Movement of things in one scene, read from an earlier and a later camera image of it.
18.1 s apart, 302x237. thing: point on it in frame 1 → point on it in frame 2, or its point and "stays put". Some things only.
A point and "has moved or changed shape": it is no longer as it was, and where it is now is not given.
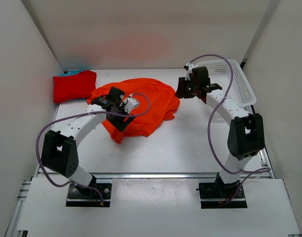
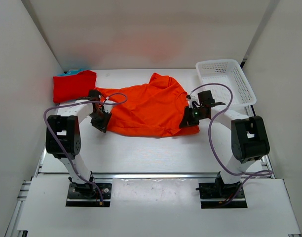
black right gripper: (184, 89) → (188, 117)
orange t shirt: (158, 100) has moved or changed shape
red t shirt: (75, 87) stays put
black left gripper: (123, 118) → (101, 119)
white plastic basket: (220, 73) stays put
